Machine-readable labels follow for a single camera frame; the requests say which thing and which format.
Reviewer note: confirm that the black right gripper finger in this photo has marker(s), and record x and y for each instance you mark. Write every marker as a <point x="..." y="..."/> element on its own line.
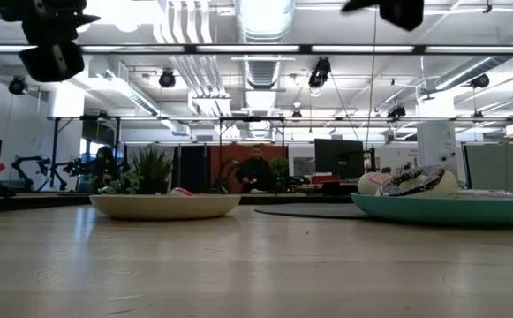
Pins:
<point x="362" y="4"/>

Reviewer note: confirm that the black background robot arm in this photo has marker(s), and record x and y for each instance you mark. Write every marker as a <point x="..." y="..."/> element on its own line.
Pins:
<point x="28" y="160"/>

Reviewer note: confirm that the black ceiling spotlight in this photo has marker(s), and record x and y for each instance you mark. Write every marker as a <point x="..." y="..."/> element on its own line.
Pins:
<point x="396" y="112"/>
<point x="480" y="81"/>
<point x="167" y="78"/>
<point x="17" y="85"/>
<point x="319" y="73"/>

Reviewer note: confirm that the person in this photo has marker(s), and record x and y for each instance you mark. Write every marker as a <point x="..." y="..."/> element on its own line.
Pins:
<point x="256" y="174"/>
<point x="103" y="168"/>

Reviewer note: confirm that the black computer monitor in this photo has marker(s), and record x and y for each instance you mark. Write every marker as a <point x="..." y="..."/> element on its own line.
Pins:
<point x="339" y="159"/>

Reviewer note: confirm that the spiky green potted plant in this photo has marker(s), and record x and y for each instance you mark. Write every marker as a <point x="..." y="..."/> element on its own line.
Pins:
<point x="152" y="172"/>

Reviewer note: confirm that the shiny wrapped snack packet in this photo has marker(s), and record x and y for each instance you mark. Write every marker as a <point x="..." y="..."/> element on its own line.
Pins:
<point x="415" y="181"/>

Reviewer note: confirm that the small leafy green plant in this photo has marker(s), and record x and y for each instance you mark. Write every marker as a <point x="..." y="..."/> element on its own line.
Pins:
<point x="125" y="183"/>

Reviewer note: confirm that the red box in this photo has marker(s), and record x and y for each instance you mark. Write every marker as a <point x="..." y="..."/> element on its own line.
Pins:
<point x="324" y="179"/>

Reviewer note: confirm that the grey partition screen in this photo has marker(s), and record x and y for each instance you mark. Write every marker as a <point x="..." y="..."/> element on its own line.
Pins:
<point x="499" y="165"/>

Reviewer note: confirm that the round bushy green plant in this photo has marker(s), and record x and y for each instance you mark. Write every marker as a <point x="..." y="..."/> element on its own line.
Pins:
<point x="279" y="168"/>

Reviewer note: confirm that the lilac iced donut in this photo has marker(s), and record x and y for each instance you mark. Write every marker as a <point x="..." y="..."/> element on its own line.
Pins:
<point x="485" y="193"/>

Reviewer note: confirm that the teal round plate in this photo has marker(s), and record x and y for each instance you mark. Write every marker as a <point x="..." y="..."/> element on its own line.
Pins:
<point x="437" y="212"/>

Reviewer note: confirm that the cream round plate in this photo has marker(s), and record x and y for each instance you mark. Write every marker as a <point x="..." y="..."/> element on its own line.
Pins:
<point x="163" y="207"/>

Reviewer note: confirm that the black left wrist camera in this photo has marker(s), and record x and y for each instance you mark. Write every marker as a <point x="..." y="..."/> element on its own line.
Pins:
<point x="53" y="62"/>

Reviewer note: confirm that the black frame light bar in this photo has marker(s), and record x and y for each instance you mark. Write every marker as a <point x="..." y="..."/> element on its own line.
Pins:
<point x="304" y="49"/>

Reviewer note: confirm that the silver ventilation duct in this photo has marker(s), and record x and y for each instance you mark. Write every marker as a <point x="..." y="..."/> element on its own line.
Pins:
<point x="262" y="26"/>

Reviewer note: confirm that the black metal workstation frame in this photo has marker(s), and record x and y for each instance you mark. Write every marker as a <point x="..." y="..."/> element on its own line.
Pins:
<point x="251" y="118"/>
<point x="55" y="150"/>

